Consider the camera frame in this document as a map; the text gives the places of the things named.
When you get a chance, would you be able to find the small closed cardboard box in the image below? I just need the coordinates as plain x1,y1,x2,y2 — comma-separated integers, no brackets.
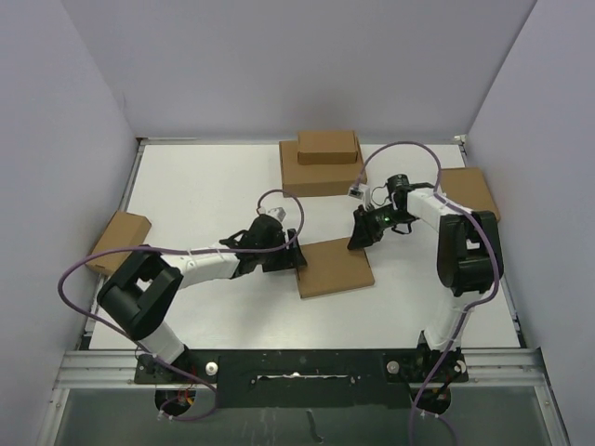
297,130,358,165

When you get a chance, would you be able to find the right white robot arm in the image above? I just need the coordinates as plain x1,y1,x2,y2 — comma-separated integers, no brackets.
348,174,504,380

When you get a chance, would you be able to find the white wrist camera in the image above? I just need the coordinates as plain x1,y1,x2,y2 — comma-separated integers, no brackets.
348,183,372,209
257,206,286,223

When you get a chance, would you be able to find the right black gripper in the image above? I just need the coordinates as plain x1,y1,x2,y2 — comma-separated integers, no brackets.
349,203,415,250

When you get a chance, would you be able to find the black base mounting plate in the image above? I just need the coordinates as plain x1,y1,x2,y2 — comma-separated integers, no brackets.
134,345,469,415

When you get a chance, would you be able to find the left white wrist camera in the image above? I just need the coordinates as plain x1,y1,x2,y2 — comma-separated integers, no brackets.
257,206,286,223

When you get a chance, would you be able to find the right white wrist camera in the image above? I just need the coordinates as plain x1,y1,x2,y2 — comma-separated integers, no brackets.
348,183,372,209

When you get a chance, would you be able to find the large closed cardboard box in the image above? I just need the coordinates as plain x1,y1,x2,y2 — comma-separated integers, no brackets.
279,140,364,197

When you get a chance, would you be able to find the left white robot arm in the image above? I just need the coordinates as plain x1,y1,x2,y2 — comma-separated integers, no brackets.
98,215,307,382

